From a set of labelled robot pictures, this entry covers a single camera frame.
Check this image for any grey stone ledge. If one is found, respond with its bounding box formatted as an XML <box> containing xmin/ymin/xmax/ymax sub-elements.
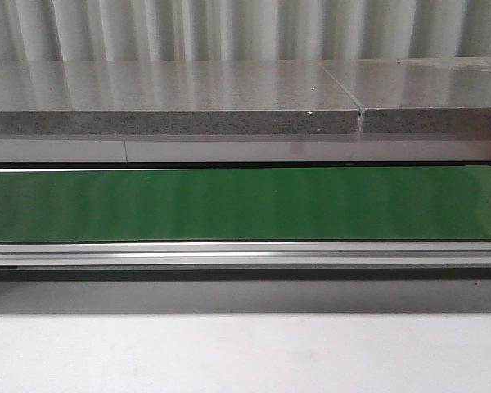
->
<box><xmin>0</xmin><ymin>60</ymin><xmax>491</xmax><ymax>137</ymax></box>

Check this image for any green conveyor belt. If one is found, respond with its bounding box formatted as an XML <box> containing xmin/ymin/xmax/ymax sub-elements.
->
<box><xmin>0</xmin><ymin>166</ymin><xmax>491</xmax><ymax>243</ymax></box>

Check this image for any aluminium conveyor frame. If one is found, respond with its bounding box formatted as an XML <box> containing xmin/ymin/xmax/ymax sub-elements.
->
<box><xmin>0</xmin><ymin>240</ymin><xmax>491</xmax><ymax>282</ymax></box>

